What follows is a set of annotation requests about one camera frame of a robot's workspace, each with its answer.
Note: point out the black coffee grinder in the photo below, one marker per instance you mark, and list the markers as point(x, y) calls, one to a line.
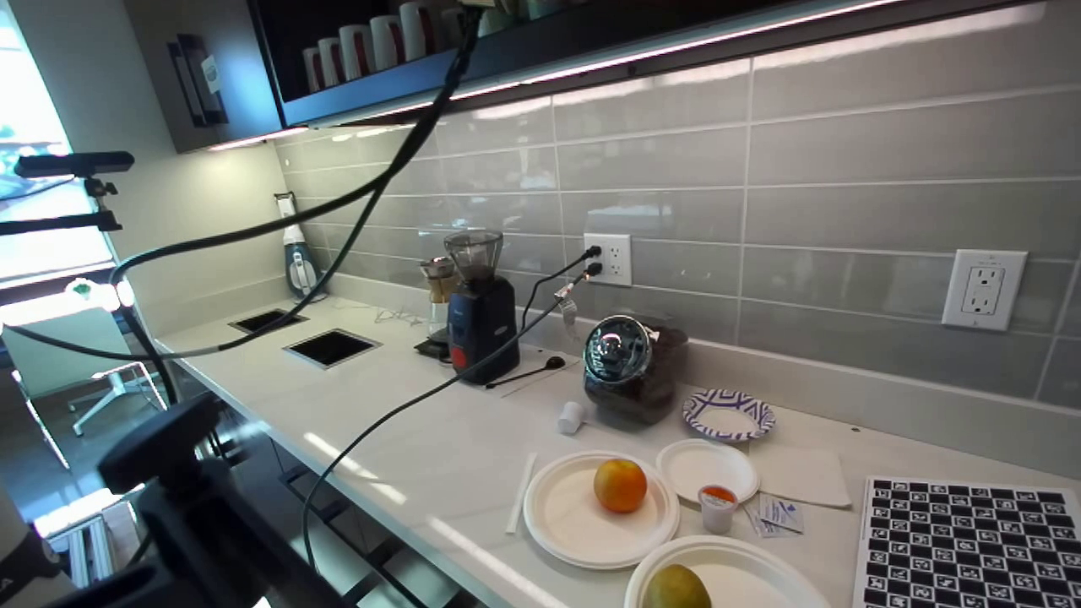
point(484, 325)

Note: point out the black long spoon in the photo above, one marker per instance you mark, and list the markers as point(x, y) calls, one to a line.
point(525, 371)

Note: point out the white outlet with plugs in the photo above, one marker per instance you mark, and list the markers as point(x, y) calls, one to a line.
point(615, 248)

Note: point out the small black flat device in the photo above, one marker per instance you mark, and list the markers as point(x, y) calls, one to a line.
point(434, 346)

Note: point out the small white cylinder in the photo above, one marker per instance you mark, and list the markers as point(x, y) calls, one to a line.
point(572, 415)

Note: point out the white plastic knife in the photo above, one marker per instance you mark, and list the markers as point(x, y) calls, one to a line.
point(521, 495)

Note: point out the orange fruit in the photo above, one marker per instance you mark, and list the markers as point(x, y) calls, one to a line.
point(620, 488)

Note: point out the large white paper plate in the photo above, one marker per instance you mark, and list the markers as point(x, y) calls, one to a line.
point(561, 516)

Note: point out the blue patterned paper plate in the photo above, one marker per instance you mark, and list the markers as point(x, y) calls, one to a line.
point(728, 421)

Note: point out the small cup red sauce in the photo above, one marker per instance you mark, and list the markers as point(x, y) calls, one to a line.
point(716, 510)

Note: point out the yellow green fruit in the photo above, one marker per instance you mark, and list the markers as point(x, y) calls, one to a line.
point(675, 587)

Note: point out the white paper napkin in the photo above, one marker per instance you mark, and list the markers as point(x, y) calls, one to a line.
point(805, 474)

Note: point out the small sauce packet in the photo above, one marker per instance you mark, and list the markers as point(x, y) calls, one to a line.
point(782, 515)

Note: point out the white paper bowl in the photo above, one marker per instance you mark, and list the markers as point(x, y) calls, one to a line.
point(754, 577)

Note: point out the white office chair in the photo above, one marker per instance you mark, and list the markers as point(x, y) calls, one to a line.
point(67, 371)

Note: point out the black white checkerboard sheet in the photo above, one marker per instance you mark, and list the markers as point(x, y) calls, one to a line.
point(966, 544)

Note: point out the black tripod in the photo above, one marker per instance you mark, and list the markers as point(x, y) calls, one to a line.
point(56, 219)

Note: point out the black wall shelf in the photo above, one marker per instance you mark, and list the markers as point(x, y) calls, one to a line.
point(509, 63)

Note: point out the large black camera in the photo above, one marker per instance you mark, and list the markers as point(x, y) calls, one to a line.
point(156, 439)

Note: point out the black camera stand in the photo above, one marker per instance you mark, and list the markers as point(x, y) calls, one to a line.
point(214, 551)

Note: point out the white empty wall outlet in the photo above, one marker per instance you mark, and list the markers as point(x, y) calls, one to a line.
point(983, 290)

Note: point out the black camera bar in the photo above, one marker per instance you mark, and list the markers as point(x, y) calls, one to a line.
point(67, 163)

